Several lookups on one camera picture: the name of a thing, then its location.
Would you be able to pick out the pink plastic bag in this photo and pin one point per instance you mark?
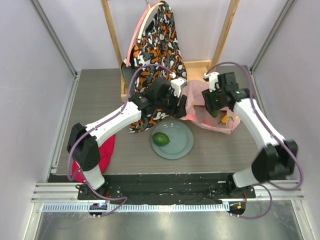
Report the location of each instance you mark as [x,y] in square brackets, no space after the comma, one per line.
[197,113]

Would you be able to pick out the white cable duct strip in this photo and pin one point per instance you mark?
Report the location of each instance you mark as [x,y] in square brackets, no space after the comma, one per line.
[60,207]

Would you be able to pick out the fake green avocado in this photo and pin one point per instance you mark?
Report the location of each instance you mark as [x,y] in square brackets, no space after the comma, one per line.
[214,113]

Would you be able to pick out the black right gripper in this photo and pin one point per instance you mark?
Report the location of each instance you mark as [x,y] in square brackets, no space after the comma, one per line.
[210,104]

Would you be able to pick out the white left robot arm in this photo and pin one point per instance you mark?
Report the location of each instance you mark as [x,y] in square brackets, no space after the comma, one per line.
[84,141]

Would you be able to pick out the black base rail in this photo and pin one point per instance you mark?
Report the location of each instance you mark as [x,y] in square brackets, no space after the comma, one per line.
[171,189]

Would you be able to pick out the orange grey patterned garment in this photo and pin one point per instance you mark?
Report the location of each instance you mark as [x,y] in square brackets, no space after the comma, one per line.
[158,44]

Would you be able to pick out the fake green lime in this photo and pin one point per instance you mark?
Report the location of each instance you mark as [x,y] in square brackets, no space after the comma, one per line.
[160,139]

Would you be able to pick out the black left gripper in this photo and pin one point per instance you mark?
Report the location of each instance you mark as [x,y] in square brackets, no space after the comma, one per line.
[176,111]

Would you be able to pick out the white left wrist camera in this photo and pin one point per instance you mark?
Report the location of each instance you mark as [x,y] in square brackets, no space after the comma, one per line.
[177,85]

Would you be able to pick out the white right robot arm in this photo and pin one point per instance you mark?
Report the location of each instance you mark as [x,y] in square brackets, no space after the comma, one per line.
[276,154]

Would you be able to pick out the wooden clothes rack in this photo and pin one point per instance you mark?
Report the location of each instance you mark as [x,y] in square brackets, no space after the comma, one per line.
[201,66]

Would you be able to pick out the red cloth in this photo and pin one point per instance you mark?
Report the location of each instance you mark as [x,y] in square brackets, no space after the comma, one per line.
[106,152]

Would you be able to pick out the grey round plate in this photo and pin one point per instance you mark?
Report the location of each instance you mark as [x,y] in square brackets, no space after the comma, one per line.
[180,136]

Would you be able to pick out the pink clothes hanger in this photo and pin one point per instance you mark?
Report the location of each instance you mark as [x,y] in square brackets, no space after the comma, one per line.
[140,27]

